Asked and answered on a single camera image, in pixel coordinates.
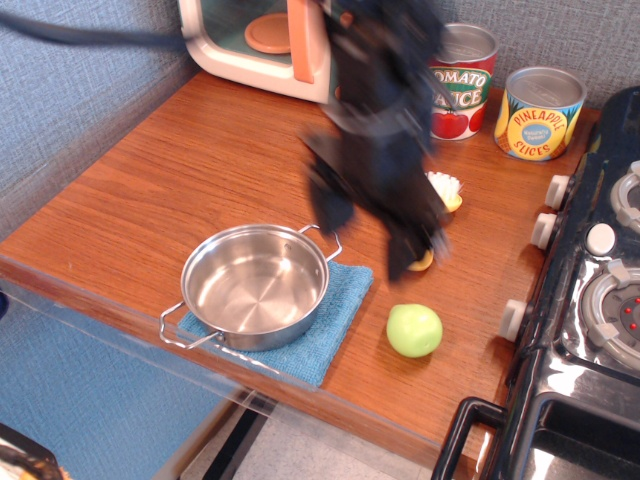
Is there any black oven door handle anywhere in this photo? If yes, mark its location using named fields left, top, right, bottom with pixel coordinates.
left=431, top=397, right=507, bottom=480

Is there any white stove knob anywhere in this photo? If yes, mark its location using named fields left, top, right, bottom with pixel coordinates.
left=498, top=299, right=528, bottom=342
left=545, top=175, right=571, bottom=211
left=530, top=213, right=557, bottom=250

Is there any green toy pear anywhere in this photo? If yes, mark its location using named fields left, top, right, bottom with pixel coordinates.
left=386, top=304, right=443, bottom=358

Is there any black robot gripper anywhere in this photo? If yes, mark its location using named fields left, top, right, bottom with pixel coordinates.
left=303, top=74, right=449, bottom=282

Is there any black toy stove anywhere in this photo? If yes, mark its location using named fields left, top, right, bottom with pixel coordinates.
left=478, top=87, right=639, bottom=479

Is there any white stove knob middle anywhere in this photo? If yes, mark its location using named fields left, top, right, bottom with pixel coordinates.
left=530, top=213, right=557, bottom=250

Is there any tomato sauce can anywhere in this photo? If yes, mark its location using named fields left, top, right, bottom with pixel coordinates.
left=430, top=23, right=499, bottom=140

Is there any white stove knob bottom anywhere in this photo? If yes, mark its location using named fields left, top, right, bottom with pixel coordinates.
left=498, top=299, right=528, bottom=342

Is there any yellow dish brush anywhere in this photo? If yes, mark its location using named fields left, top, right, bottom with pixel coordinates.
left=408, top=171, right=463, bottom=272

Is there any white stove knob top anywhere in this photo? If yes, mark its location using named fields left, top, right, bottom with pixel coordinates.
left=545, top=175, right=571, bottom=211

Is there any teal toy microwave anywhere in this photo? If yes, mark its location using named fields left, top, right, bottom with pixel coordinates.
left=178, top=0, right=337, bottom=103

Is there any blue cloth mat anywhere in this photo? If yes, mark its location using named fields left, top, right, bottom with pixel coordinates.
left=201, top=261, right=373, bottom=389

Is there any stainless steel pot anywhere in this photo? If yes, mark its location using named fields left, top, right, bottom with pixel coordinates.
left=159, top=224, right=343, bottom=352

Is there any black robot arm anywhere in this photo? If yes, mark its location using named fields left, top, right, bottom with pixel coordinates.
left=303, top=1, right=450, bottom=281

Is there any pineapple slices can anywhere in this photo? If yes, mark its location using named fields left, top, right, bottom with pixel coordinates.
left=494, top=66, right=587, bottom=162

